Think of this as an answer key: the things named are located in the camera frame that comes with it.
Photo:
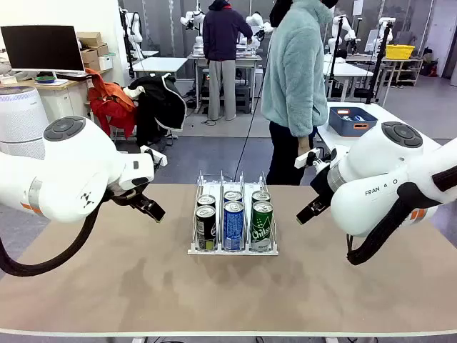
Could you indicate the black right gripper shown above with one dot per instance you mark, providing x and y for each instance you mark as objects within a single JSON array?
[{"x": 324, "y": 187}]

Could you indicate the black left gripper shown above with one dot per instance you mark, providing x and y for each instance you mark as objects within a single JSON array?
[{"x": 125, "y": 199}]

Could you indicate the blue plastic bin orange base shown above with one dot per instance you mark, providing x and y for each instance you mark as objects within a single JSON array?
[{"x": 342, "y": 126}]

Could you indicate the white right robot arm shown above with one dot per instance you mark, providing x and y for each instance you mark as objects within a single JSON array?
[{"x": 375, "y": 168}]

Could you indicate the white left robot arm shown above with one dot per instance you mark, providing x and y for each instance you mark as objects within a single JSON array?
[{"x": 71, "y": 171}]

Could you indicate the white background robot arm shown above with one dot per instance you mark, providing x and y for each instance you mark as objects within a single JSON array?
[
  {"x": 258, "y": 23},
  {"x": 344, "y": 34},
  {"x": 385, "y": 32},
  {"x": 135, "y": 32},
  {"x": 191, "y": 19}
]

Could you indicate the clear plastic can dispenser rack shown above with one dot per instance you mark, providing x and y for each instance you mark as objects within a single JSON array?
[{"x": 232, "y": 252}]

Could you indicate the person's right hand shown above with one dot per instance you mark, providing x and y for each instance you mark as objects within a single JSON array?
[{"x": 303, "y": 145}]

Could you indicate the green Chilsung cider can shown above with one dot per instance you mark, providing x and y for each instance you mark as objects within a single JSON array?
[
  {"x": 261, "y": 196},
  {"x": 261, "y": 225}
]

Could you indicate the black soda can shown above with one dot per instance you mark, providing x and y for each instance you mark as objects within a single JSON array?
[
  {"x": 206, "y": 200},
  {"x": 204, "y": 228}
]

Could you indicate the blue drink can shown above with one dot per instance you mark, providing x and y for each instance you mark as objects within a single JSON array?
[
  {"x": 233, "y": 225},
  {"x": 233, "y": 196}
]

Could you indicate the black jacket white trim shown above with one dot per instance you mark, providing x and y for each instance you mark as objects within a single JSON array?
[{"x": 159, "y": 103}]

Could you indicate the orange jacket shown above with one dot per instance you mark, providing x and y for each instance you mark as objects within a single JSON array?
[{"x": 110, "y": 103}]

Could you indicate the white side table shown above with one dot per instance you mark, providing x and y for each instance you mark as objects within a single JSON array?
[{"x": 385, "y": 114}]

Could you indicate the person in teal fleece jacket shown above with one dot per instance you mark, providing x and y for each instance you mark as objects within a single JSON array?
[{"x": 296, "y": 71}]

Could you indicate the white office desk cabinet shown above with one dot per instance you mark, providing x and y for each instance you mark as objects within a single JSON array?
[{"x": 60, "y": 100}]

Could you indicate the white storage box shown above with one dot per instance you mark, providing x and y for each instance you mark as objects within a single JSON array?
[{"x": 105, "y": 63}]

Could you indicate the black tripod stand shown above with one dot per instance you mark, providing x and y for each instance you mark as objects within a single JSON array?
[
  {"x": 335, "y": 57},
  {"x": 379, "y": 60}
]

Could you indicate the white cylindrical air purifier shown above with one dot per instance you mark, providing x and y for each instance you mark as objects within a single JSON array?
[{"x": 18, "y": 121}]

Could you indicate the white lab workbench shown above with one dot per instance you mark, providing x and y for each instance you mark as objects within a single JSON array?
[{"x": 250, "y": 60}]

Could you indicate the brown cardboard box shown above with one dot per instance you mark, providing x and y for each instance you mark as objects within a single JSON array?
[
  {"x": 93, "y": 53},
  {"x": 89, "y": 38}
]

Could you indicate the green bowl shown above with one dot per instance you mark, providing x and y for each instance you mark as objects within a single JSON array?
[{"x": 44, "y": 78}]

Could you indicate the wooden shelf table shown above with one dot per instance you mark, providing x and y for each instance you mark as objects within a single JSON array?
[{"x": 407, "y": 68}]

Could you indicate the yellow plastic basket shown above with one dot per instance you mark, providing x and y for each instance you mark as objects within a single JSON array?
[{"x": 400, "y": 51}]

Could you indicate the person in dark jacket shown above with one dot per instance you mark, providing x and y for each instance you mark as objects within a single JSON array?
[{"x": 223, "y": 39}]

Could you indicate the red fire extinguisher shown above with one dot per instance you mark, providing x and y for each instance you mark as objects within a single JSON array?
[{"x": 432, "y": 68}]

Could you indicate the black computer monitor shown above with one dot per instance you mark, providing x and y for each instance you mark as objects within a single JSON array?
[{"x": 43, "y": 48}]

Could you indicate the white paper sign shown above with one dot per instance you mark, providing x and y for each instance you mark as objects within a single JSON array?
[{"x": 358, "y": 8}]

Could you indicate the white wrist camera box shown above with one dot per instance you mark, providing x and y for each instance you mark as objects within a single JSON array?
[
  {"x": 153, "y": 155},
  {"x": 306, "y": 159}
]

